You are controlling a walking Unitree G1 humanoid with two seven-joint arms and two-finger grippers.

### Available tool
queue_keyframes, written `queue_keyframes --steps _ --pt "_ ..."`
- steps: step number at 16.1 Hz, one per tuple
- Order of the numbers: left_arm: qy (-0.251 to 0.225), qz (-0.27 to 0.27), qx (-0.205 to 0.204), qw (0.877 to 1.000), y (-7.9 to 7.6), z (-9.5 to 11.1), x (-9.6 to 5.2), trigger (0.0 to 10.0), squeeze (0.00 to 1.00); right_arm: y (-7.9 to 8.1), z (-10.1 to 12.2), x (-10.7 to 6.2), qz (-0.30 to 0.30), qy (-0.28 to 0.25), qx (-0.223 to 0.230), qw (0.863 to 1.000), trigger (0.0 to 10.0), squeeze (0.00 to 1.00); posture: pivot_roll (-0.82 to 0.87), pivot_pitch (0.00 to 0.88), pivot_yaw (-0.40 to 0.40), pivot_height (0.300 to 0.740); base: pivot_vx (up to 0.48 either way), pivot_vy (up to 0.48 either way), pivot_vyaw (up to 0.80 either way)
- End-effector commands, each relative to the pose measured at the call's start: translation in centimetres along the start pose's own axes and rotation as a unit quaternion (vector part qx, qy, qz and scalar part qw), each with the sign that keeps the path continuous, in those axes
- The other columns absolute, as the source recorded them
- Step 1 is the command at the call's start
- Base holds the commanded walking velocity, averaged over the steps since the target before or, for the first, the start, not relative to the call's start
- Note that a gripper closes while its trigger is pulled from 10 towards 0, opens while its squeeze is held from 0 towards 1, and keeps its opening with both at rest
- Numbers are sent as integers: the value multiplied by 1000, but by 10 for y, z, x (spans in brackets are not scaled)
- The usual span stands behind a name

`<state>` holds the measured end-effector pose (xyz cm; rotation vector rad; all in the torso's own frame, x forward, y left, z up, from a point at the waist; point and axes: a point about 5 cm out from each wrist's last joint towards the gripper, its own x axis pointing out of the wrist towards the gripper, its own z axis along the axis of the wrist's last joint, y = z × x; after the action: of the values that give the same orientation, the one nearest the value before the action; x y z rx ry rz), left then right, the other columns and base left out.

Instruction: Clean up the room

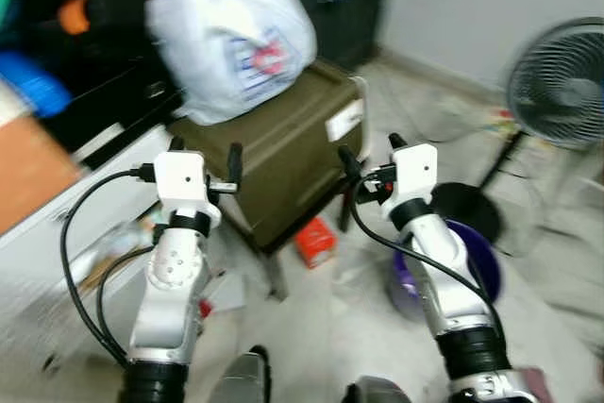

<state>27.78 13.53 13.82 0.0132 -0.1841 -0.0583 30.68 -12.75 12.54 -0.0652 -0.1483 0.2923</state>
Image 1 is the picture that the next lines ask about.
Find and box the brown plastic storage box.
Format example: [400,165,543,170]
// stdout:
[168,59,369,255]

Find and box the red small carton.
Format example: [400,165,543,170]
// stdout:
[294,217,338,269]

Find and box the black drawer chest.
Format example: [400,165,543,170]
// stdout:
[38,44,185,154]

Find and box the white printed plastic bag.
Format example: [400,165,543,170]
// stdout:
[144,0,319,127]

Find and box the purple plastic basin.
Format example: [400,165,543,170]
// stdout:
[392,219,504,319]

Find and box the blue plastic container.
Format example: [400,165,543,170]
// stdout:
[0,49,74,119]

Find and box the orange round object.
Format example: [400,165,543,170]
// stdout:
[57,0,92,36]

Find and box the black standing fan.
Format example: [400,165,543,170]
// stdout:
[429,18,604,248]

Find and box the grey robot left leg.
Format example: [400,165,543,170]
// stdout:
[208,346,275,403]

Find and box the grey robot leg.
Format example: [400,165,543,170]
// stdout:
[344,375,411,403]
[208,346,275,403]

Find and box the grey robot right leg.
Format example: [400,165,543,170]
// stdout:
[344,375,411,403]

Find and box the mauve cloth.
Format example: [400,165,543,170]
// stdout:
[514,365,558,403]

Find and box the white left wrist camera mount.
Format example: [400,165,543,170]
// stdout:
[153,150,223,225]

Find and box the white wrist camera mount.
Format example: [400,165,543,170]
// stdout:
[390,143,440,210]
[153,150,223,225]

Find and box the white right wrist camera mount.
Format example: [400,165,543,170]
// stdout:
[390,143,440,210]

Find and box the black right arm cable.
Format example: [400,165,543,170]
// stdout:
[342,186,501,328]

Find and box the long black left arm cable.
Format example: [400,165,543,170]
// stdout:
[59,169,157,366]

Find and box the short black left arm cable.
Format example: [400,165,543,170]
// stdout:
[94,247,157,361]

